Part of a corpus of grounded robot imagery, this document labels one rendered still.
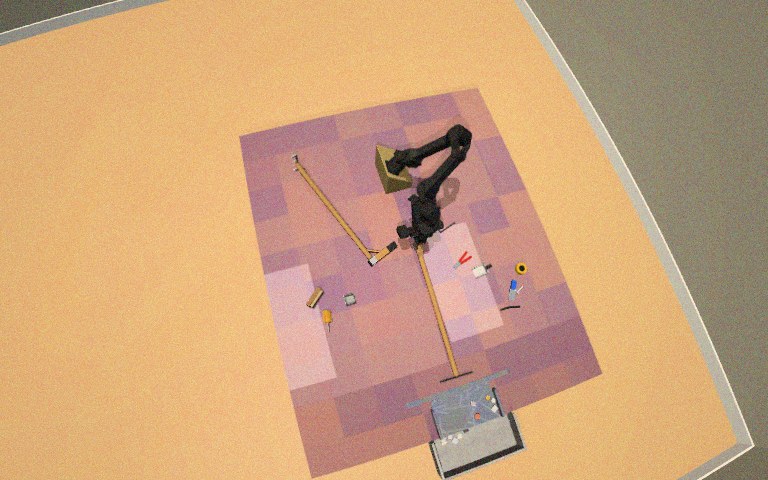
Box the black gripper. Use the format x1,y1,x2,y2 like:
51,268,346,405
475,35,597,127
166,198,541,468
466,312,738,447
396,213,444,246

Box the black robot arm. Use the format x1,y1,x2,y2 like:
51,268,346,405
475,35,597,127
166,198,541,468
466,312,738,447
385,124,472,239

